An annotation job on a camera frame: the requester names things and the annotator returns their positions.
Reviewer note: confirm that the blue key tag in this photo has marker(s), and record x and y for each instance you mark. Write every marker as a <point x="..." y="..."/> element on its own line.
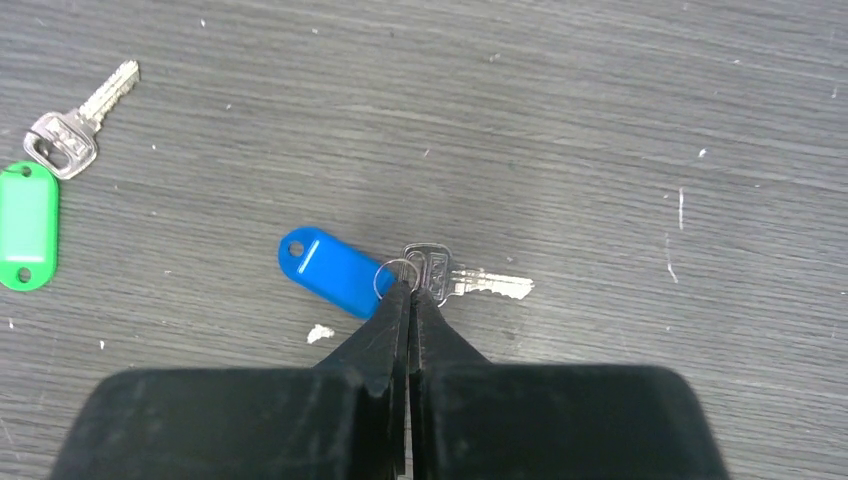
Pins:
<point x="334" y="270"/>

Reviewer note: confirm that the green key tag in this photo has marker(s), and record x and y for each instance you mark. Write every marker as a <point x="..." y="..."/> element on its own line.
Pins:
<point x="29" y="226"/>

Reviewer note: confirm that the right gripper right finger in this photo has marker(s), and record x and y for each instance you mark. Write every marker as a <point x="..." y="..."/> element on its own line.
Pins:
<point x="476" y="419"/>

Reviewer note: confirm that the silver key with blue tag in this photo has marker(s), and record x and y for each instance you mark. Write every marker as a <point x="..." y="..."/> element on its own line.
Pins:
<point x="443" y="276"/>

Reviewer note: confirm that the silver key with green tag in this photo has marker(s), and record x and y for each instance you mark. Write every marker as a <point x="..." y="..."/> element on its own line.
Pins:
<point x="64" y="143"/>

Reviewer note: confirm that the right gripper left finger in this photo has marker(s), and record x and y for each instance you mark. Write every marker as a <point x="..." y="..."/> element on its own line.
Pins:
<point x="343" y="418"/>

